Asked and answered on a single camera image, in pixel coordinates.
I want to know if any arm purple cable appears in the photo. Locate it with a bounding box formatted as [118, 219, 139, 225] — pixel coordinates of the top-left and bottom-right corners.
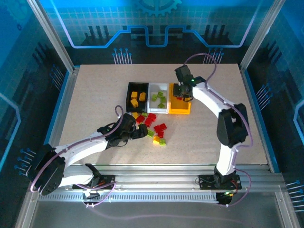
[184, 53, 254, 208]
[30, 105, 124, 207]

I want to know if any wide aluminium base rail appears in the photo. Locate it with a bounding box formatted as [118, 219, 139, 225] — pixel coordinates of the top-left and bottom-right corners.
[63, 163, 287, 190]

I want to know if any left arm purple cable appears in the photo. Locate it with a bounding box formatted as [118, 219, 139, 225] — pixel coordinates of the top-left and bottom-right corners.
[30, 105, 124, 207]

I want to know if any aluminium lower frame beam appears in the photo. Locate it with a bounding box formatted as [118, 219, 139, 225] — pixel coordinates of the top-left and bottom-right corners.
[274, 190, 301, 228]
[14, 187, 40, 228]

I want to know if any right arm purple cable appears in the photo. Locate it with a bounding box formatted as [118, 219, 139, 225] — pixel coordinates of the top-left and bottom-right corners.
[184, 53, 254, 208]

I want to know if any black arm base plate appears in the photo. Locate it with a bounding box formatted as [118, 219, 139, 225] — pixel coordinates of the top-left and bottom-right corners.
[198, 174, 242, 190]
[72, 174, 117, 190]

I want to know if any aluminium frame post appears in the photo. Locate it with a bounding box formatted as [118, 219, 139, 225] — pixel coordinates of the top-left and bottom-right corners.
[238, 0, 287, 72]
[25, 0, 81, 73]

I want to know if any slotted grey cable duct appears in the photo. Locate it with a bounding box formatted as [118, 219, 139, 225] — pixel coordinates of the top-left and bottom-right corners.
[38, 191, 223, 204]

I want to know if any white cable connector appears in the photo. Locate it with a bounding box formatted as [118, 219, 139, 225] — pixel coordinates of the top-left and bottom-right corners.
[83, 191, 100, 200]

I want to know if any yellow plastic container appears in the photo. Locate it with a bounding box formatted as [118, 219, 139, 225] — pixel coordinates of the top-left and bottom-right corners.
[168, 82, 192, 115]

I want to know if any electronics board with LEDs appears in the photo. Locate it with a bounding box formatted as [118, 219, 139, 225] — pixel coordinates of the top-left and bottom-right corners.
[216, 191, 236, 206]

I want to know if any aluminium table side rail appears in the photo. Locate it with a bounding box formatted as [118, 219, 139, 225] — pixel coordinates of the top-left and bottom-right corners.
[41, 66, 81, 152]
[239, 65, 281, 173]

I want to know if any black plastic container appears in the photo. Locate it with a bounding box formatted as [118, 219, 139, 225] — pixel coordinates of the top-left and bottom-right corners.
[125, 82, 150, 114]

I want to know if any white plastic container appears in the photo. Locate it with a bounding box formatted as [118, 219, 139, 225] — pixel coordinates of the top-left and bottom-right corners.
[147, 82, 171, 114]

